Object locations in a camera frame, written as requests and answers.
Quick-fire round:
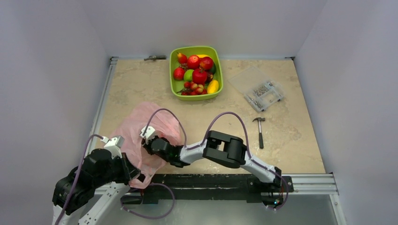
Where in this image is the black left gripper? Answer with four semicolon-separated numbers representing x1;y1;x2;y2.
93;151;141;187

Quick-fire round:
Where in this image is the pink plastic bag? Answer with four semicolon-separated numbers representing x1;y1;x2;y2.
111;102;184;189

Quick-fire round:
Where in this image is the fake cherry bunch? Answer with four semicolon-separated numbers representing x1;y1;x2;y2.
177;82;207;96

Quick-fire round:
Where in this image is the green fake apple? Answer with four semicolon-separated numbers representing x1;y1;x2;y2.
183;69;194;82

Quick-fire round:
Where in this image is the red fake bell pepper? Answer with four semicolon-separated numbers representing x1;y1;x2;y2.
192;68;207;84

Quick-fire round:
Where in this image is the yellow fake lemon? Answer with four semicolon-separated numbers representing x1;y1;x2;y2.
207;80;220;94

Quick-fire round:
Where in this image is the red fake pomegranate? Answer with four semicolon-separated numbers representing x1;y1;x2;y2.
199;56;214;71

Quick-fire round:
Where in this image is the red fake apple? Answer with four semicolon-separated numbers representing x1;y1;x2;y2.
186;55;201;70

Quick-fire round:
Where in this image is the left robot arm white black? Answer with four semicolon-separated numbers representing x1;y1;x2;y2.
52;149;146;225

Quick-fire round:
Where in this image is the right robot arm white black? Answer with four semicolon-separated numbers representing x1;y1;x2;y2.
140;127;282;191

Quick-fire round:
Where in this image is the red fake strawberry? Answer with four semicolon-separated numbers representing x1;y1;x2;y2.
173;67;185;81

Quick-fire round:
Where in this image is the red fake pear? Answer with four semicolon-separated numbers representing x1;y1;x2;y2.
177;52;188;65

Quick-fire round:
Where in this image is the dark green fake avocado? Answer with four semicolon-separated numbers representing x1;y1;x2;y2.
208;64;216;75

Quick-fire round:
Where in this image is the yellow fake banana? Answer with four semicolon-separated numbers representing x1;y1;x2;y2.
197;54;209;59

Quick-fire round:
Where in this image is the green plastic tray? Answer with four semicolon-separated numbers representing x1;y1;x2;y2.
169;46;223;101

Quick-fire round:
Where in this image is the metal clamp at table edge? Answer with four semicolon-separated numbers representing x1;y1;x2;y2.
144;55;167;61

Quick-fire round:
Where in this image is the small black hammer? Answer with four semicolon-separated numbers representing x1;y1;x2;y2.
253;117;266;149

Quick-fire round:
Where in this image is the clear plastic screw box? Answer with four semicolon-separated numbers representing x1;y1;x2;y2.
229;67;284;113

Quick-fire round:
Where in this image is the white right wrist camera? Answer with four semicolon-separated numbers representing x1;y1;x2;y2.
139;126;157;144

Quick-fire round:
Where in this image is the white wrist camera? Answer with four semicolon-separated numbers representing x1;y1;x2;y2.
139;126;157;144
101;135;125;159

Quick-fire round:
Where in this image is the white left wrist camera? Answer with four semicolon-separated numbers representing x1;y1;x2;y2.
101;135;125;159

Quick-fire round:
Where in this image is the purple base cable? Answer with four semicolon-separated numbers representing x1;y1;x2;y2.
120;182;176;220

